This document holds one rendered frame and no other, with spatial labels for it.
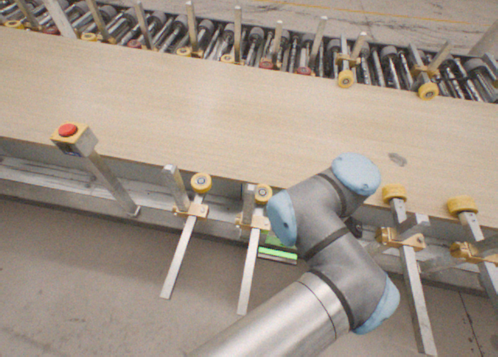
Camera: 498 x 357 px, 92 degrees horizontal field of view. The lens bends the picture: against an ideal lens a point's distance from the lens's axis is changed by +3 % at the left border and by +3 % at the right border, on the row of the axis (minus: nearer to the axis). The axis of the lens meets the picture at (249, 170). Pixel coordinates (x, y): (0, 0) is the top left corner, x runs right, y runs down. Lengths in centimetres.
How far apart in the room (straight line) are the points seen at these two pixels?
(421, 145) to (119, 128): 141
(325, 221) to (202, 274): 142
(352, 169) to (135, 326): 160
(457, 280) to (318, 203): 102
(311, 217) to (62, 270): 186
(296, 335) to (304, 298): 4
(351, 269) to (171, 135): 94
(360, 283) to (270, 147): 79
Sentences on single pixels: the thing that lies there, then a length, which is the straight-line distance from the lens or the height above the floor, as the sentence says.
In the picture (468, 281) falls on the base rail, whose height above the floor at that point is 70.
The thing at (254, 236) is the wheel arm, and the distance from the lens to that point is 92.
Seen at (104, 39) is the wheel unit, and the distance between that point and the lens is 206.
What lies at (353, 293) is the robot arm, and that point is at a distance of 38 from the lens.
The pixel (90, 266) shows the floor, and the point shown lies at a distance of 200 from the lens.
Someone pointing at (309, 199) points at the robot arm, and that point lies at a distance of 41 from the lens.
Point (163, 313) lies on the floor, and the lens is 177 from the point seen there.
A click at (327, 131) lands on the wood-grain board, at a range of 122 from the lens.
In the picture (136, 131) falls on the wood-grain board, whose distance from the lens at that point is 120.
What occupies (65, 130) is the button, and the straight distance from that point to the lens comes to 80.
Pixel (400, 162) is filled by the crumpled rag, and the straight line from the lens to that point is 124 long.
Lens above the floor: 171
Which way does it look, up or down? 55 degrees down
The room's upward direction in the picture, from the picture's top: 6 degrees clockwise
